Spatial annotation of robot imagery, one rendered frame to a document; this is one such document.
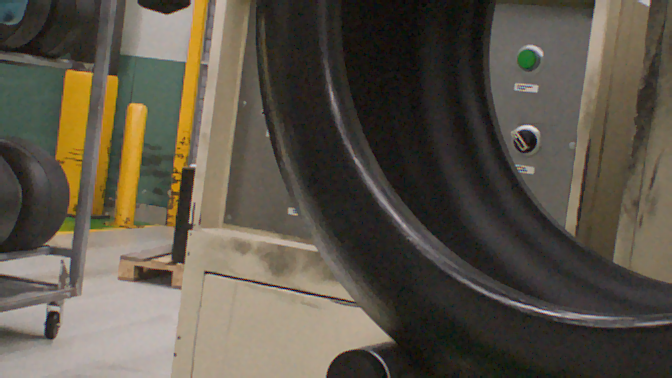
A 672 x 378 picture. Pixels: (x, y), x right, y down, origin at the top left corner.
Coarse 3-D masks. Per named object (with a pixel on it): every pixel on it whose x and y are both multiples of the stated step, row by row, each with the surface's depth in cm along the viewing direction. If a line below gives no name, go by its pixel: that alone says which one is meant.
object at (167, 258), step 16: (192, 176) 725; (192, 192) 725; (176, 224) 734; (192, 224) 725; (176, 240) 732; (128, 256) 731; (144, 256) 738; (160, 256) 756; (176, 256) 731; (128, 272) 730; (144, 272) 760; (160, 272) 776; (176, 272) 724; (176, 288) 724
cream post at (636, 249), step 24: (648, 24) 112; (648, 48) 112; (648, 72) 112; (648, 96) 112; (648, 120) 112; (648, 144) 112; (648, 168) 112; (624, 192) 113; (648, 192) 112; (624, 216) 113; (648, 216) 112; (624, 240) 112; (648, 240) 112; (624, 264) 112; (648, 264) 111
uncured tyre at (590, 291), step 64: (320, 0) 84; (384, 0) 106; (448, 0) 108; (320, 64) 84; (384, 64) 107; (448, 64) 108; (320, 128) 84; (384, 128) 105; (448, 128) 108; (320, 192) 84; (384, 192) 82; (448, 192) 107; (512, 192) 106; (384, 256) 82; (448, 256) 80; (512, 256) 105; (576, 256) 103; (384, 320) 85; (448, 320) 80; (512, 320) 77; (576, 320) 75; (640, 320) 73
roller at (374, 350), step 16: (352, 352) 84; (368, 352) 84; (384, 352) 85; (400, 352) 87; (336, 368) 84; (352, 368) 83; (368, 368) 83; (384, 368) 83; (400, 368) 85; (416, 368) 87
